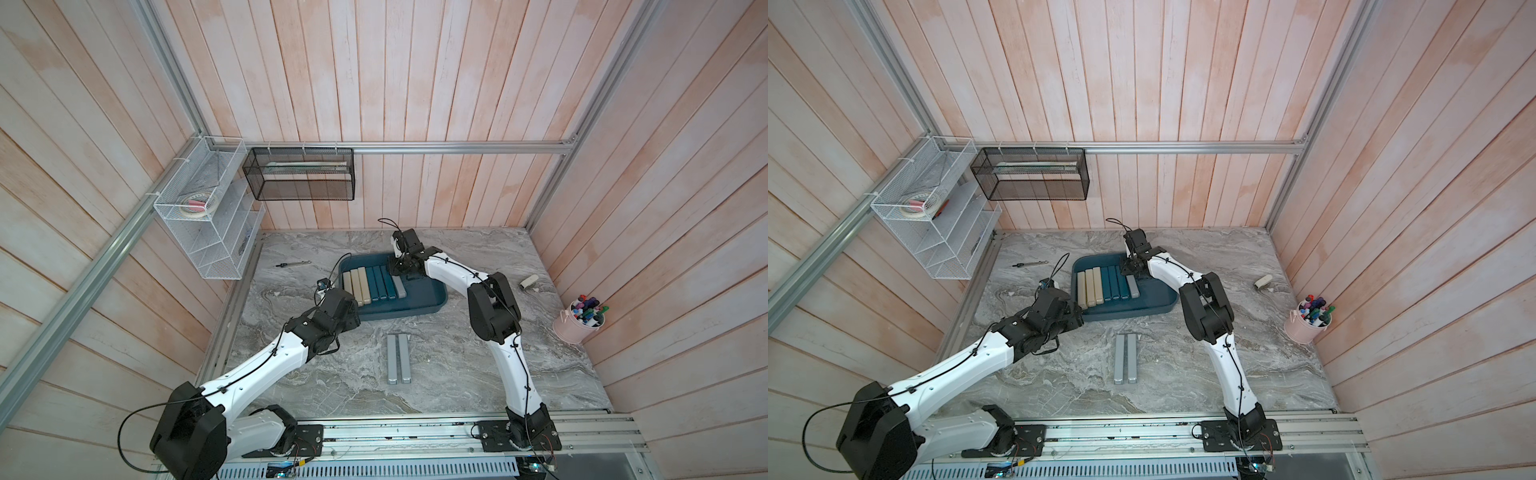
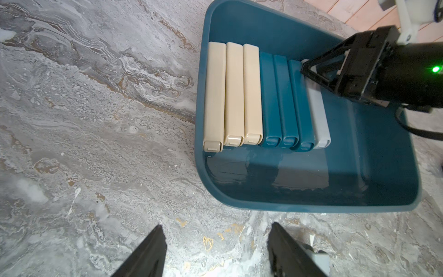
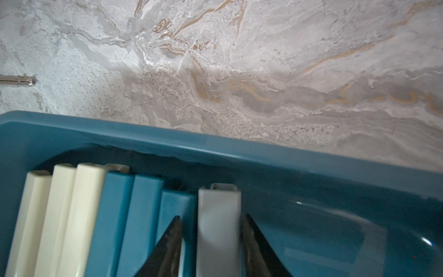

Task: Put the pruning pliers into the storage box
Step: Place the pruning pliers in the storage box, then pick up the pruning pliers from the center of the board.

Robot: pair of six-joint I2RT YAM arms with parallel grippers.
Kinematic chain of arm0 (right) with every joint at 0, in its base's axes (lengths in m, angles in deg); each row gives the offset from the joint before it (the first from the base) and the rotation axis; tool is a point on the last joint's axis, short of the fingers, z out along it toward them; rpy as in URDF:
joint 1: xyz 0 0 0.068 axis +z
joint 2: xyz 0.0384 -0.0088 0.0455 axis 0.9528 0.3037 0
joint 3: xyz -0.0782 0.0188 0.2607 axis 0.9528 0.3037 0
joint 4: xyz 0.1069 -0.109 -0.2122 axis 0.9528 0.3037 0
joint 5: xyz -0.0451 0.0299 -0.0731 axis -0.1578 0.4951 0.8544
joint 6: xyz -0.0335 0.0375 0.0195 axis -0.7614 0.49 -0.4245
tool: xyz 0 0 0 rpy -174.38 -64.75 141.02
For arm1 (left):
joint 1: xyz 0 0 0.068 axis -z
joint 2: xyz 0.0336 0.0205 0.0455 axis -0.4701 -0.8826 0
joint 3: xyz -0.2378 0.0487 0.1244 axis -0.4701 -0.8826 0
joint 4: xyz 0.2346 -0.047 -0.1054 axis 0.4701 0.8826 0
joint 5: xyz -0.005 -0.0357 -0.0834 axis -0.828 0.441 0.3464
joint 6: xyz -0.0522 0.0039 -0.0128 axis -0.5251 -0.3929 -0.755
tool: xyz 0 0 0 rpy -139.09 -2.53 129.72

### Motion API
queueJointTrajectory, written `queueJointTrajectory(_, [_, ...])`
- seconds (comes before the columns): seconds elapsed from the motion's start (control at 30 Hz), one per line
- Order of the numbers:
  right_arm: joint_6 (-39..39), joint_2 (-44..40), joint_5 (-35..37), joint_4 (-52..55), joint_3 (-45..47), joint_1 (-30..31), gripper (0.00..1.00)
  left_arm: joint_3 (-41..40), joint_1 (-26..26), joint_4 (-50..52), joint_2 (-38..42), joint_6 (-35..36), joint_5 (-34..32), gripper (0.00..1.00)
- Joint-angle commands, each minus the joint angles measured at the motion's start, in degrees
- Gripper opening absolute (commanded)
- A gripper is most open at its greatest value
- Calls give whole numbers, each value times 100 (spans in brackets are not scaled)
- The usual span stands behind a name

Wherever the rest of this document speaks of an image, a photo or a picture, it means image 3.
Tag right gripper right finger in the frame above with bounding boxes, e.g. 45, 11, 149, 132
241, 214, 292, 277

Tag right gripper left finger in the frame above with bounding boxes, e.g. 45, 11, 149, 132
135, 216, 183, 277

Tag teal pliers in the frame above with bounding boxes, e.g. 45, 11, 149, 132
156, 189, 198, 277
116, 174, 165, 277
85, 172, 134, 277

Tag teal plastic storage box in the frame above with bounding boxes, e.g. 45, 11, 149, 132
1, 111, 443, 277

